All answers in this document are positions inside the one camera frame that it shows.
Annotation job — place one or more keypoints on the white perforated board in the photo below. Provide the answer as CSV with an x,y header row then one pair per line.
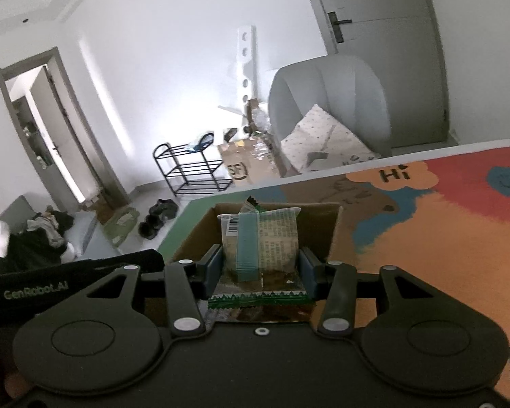
x,y
245,63

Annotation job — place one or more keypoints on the pile of clothes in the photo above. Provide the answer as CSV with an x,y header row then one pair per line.
x,y
29,238

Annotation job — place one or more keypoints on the white dotted pillow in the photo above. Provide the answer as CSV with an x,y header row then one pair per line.
x,y
323,136

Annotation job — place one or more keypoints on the brown cardboard box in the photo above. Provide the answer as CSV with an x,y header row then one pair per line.
x,y
323,229

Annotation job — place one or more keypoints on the grey door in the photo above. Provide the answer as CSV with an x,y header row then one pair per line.
x,y
382,51

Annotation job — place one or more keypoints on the open white door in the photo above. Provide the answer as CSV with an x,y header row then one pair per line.
x,y
59,136

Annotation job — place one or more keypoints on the clear teal-label snack packet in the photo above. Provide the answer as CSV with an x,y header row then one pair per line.
x,y
263,246

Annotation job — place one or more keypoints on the clear plastic wrap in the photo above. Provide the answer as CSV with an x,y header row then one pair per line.
x,y
259,119

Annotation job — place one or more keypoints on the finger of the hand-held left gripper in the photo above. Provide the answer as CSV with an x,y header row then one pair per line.
x,y
148,260

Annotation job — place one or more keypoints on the black shoes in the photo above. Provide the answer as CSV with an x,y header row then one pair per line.
x,y
157,216

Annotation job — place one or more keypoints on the grey armchair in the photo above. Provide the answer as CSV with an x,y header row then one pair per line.
x,y
331,89

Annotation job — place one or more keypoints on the black shoe rack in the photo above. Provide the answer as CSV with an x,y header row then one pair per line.
x,y
191,170

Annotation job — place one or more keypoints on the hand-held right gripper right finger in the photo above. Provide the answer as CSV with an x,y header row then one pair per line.
x,y
305,270

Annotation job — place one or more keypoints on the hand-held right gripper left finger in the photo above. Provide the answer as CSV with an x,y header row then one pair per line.
x,y
216,265

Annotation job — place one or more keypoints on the brown paper bag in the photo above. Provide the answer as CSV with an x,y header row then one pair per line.
x,y
246,161

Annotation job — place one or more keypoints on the colourful printed table mat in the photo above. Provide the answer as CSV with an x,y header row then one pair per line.
x,y
429,238

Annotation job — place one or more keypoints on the grey sofa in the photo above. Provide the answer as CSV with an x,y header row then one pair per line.
x,y
83,229

